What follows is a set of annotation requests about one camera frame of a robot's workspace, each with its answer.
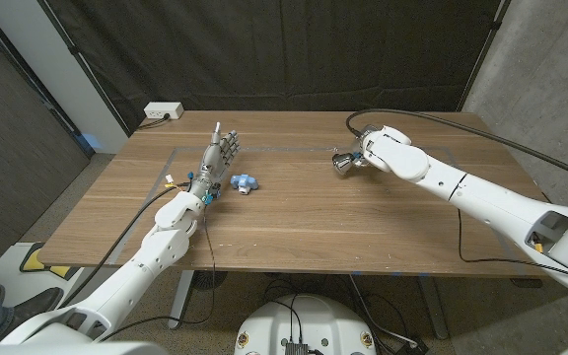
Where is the black power strip cord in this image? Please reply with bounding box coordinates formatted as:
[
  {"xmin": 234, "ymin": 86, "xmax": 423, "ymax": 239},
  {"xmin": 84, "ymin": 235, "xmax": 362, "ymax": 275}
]
[{"xmin": 136, "ymin": 113, "xmax": 172, "ymax": 131}]

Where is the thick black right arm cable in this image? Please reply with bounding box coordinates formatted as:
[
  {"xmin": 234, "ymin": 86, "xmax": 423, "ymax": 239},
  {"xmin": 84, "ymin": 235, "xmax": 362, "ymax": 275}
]
[{"xmin": 345, "ymin": 107, "xmax": 568, "ymax": 189}]

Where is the black box on torso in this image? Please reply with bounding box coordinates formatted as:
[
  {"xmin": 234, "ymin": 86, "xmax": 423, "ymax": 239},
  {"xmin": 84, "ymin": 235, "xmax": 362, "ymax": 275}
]
[{"xmin": 283, "ymin": 340, "xmax": 311, "ymax": 355}]

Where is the white power strip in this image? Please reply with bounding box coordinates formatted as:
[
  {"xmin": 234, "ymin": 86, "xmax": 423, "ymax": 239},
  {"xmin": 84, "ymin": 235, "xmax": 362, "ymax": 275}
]
[{"xmin": 143, "ymin": 102, "xmax": 185, "ymax": 120}]

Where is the grey table leg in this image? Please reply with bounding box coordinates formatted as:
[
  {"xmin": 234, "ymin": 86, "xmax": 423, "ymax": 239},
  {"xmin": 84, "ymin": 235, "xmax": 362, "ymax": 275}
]
[
  {"xmin": 419, "ymin": 275, "xmax": 451, "ymax": 340},
  {"xmin": 168, "ymin": 269, "xmax": 196, "ymax": 330}
]

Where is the blue toy camera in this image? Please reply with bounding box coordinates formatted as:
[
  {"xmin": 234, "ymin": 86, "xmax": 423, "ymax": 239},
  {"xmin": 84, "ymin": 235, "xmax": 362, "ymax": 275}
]
[{"xmin": 229, "ymin": 173, "xmax": 260, "ymax": 195}]

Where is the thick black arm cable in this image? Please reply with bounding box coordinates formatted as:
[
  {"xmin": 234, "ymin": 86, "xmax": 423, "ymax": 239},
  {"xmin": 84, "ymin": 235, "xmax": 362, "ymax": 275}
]
[
  {"xmin": 59, "ymin": 181, "xmax": 192, "ymax": 310},
  {"xmin": 345, "ymin": 107, "xmax": 568, "ymax": 189}
]

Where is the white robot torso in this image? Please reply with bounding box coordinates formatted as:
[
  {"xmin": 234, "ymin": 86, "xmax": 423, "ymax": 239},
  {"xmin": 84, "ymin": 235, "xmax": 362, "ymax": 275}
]
[{"xmin": 234, "ymin": 294, "xmax": 377, "ymax": 355}]

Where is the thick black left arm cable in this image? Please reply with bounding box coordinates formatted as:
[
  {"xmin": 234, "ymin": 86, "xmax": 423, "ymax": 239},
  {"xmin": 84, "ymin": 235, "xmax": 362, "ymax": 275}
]
[{"xmin": 59, "ymin": 181, "xmax": 192, "ymax": 310}]

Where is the black backdrop stand pole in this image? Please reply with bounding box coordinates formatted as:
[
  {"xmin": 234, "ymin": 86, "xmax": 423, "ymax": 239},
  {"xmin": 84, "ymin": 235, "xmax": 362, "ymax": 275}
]
[
  {"xmin": 36, "ymin": 0, "xmax": 132, "ymax": 137},
  {"xmin": 456, "ymin": 0, "xmax": 512, "ymax": 112}
]

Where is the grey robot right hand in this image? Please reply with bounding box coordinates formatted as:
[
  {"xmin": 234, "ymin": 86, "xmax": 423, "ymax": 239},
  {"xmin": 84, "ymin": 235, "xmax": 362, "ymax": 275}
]
[{"xmin": 348, "ymin": 124, "xmax": 379, "ymax": 168}]

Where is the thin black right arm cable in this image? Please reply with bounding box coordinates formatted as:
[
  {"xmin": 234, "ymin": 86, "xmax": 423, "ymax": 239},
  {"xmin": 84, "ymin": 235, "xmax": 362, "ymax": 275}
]
[{"xmin": 456, "ymin": 209, "xmax": 568, "ymax": 282}]

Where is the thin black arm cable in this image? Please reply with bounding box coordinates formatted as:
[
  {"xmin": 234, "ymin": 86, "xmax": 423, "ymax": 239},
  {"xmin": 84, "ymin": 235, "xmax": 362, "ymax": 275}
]
[
  {"xmin": 456, "ymin": 209, "xmax": 568, "ymax": 282},
  {"xmin": 99, "ymin": 206, "xmax": 217, "ymax": 342}
]

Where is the silver handbell with black handle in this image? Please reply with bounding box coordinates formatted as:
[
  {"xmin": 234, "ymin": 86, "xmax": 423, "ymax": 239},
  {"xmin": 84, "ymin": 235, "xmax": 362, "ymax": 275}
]
[{"xmin": 331, "ymin": 151, "xmax": 359, "ymax": 177}]

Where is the black backdrop curtain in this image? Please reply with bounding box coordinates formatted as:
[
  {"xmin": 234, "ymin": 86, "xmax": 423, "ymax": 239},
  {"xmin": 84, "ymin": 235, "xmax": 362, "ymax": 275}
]
[{"xmin": 36, "ymin": 0, "xmax": 512, "ymax": 135}]

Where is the white floor cable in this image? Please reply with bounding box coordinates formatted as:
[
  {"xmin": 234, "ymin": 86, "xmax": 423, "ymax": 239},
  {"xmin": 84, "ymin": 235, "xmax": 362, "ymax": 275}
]
[{"xmin": 347, "ymin": 274, "xmax": 419, "ymax": 347}]

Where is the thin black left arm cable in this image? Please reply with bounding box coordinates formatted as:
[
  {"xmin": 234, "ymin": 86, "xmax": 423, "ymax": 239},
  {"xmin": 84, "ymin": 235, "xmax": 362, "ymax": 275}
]
[{"xmin": 99, "ymin": 206, "xmax": 217, "ymax": 342}]

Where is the black round fan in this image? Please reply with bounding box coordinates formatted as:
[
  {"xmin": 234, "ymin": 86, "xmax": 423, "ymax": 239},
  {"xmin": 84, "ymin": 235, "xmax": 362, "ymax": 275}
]
[{"xmin": 189, "ymin": 269, "xmax": 229, "ymax": 292}]

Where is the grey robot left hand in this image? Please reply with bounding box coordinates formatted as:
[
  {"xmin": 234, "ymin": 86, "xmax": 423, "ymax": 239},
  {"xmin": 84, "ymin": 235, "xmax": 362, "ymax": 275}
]
[{"xmin": 187, "ymin": 121, "xmax": 241, "ymax": 198}]

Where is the black power adapter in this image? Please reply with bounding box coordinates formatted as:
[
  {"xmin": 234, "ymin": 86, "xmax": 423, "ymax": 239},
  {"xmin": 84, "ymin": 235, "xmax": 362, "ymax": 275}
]
[{"xmin": 395, "ymin": 336, "xmax": 431, "ymax": 355}]

